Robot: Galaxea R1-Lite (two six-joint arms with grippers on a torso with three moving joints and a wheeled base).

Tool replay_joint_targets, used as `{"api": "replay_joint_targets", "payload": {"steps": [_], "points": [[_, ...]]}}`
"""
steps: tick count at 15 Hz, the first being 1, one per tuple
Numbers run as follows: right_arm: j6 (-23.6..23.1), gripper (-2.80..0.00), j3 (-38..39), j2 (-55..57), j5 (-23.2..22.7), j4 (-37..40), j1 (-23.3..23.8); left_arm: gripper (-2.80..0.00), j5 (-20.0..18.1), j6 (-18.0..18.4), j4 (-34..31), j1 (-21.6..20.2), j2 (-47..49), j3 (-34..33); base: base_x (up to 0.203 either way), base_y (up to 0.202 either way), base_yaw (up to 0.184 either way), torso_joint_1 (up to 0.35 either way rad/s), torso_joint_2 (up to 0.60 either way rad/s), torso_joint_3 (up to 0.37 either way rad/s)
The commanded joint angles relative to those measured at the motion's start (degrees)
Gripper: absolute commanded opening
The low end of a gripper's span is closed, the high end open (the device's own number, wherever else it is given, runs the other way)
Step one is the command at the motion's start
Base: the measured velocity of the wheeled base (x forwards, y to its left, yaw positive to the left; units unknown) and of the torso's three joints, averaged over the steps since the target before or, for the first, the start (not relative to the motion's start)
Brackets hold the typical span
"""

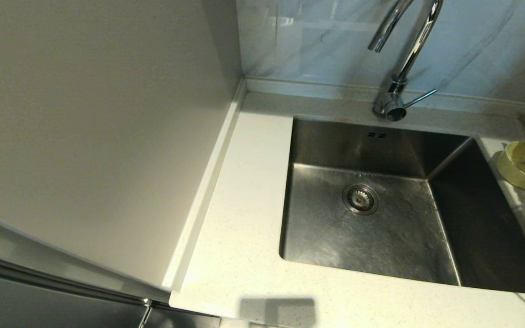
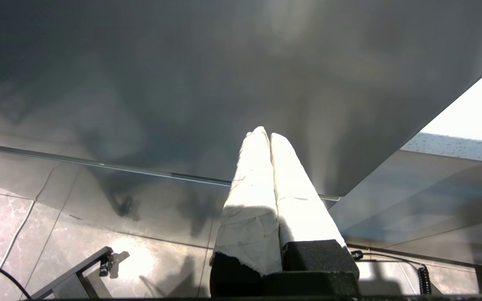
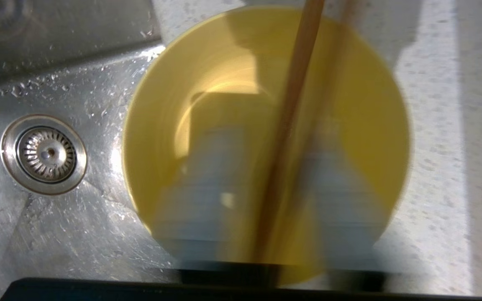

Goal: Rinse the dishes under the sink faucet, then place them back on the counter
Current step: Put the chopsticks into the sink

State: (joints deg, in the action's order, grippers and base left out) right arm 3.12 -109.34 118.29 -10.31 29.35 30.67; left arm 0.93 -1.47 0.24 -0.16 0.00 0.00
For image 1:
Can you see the chrome gooseneck kitchen faucet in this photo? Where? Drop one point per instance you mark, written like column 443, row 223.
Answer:
column 392, row 102

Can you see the stainless steel sink basin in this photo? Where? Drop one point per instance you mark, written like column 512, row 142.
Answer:
column 381, row 246

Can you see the round metal drain strainer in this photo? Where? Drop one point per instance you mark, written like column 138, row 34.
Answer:
column 360, row 199

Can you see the tall beige cabinet panel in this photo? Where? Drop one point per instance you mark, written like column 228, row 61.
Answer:
column 84, row 114

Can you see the dark grey cabinet front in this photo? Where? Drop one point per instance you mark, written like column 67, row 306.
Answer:
column 39, row 310

